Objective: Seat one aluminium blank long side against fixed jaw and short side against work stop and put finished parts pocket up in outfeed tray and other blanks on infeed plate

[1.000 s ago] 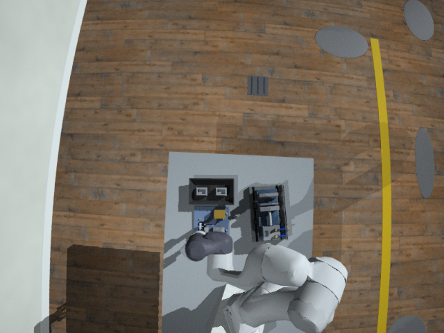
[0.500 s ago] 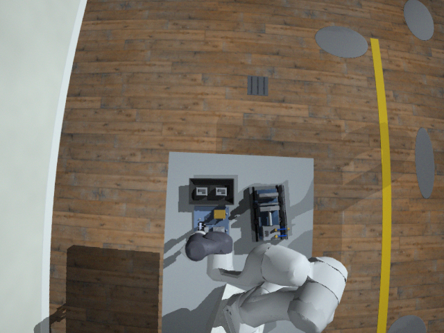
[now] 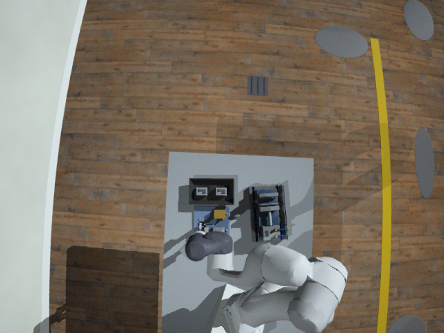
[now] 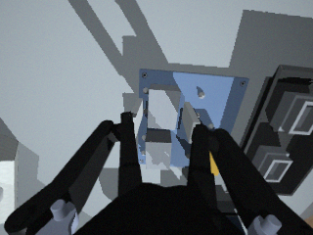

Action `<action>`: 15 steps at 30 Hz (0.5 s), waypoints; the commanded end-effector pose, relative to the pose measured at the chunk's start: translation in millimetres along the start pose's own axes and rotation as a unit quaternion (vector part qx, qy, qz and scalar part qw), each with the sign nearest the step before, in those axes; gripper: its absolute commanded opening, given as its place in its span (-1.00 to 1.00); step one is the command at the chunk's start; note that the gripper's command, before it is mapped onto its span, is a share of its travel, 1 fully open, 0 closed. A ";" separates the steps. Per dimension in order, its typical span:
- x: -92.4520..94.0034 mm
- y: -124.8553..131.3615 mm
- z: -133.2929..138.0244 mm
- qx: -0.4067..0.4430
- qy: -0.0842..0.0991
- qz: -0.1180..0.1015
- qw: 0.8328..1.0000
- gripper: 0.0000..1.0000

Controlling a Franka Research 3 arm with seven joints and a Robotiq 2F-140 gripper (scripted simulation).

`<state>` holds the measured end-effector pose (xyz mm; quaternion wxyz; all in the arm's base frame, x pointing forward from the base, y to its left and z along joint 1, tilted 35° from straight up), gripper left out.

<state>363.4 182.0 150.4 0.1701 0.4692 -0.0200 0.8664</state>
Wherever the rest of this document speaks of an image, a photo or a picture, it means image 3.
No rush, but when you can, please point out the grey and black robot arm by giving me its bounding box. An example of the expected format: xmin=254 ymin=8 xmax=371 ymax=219
xmin=180 ymin=230 xmax=348 ymax=333

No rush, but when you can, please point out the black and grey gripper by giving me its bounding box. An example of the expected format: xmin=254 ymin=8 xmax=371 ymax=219
xmin=198 ymin=221 xmax=206 ymax=232

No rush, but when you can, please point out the yellow block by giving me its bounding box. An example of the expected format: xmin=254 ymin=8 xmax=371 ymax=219
xmin=214 ymin=210 xmax=225 ymax=219

